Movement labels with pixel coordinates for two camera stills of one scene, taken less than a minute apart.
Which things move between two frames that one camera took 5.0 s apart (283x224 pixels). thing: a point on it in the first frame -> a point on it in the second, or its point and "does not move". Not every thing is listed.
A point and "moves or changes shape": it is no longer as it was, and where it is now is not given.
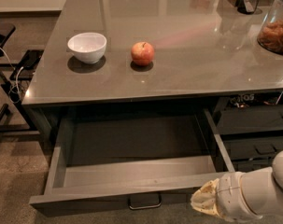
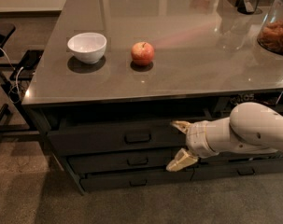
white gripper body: (229, 194) -> (195, 138)
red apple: (142, 53) does not move
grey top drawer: (134, 162) moves or changes shape
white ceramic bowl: (89, 46) does not move
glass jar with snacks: (274, 34) does not move
